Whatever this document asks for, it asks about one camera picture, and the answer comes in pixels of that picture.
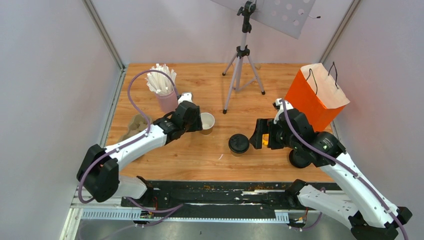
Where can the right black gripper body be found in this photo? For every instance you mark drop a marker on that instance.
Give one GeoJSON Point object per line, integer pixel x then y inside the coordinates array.
{"type": "Point", "coordinates": [282, 140]}

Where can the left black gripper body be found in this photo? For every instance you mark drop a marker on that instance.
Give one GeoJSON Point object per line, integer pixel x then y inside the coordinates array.
{"type": "Point", "coordinates": [196, 125]}

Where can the black plastic cup lid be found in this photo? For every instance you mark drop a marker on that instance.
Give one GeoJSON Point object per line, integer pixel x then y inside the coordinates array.
{"type": "Point", "coordinates": [238, 140]}

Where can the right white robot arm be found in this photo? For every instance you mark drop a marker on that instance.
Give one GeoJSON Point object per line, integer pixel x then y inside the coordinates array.
{"type": "Point", "coordinates": [368, 214]}

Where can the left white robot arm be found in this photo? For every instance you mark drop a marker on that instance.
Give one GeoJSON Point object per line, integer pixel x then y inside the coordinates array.
{"type": "Point", "coordinates": [99, 172]}

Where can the pink translucent straw holder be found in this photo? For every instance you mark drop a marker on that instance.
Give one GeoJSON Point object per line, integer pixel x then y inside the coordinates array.
{"type": "Point", "coordinates": [167, 103]}

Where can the bundle of white straws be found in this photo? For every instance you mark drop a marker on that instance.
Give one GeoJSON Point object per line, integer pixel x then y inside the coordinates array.
{"type": "Point", "coordinates": [159, 83]}

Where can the grey pulp cup carrier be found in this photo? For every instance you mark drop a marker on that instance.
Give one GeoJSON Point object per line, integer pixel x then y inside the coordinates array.
{"type": "Point", "coordinates": [137, 124]}

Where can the orange paper bag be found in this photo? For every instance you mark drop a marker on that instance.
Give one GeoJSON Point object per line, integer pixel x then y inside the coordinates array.
{"type": "Point", "coordinates": [316, 93]}

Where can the grey perforated panel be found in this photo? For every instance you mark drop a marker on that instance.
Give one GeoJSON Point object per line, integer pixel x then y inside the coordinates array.
{"type": "Point", "coordinates": [285, 16]}

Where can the yellow triangular plastic bracket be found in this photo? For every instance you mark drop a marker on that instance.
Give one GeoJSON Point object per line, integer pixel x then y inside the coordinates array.
{"type": "Point", "coordinates": [265, 140]}

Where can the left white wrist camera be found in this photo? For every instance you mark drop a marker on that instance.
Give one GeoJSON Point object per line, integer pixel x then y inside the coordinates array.
{"type": "Point", "coordinates": [185, 96]}

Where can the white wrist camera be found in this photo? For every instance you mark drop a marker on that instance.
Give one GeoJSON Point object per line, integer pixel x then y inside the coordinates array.
{"type": "Point", "coordinates": [280, 104]}
{"type": "Point", "coordinates": [185, 96]}

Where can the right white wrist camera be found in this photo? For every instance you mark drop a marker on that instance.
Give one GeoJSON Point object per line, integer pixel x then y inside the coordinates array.
{"type": "Point", "coordinates": [280, 104]}

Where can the silver camera tripod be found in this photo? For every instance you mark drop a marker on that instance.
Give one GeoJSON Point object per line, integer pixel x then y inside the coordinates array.
{"type": "Point", "coordinates": [242, 52]}

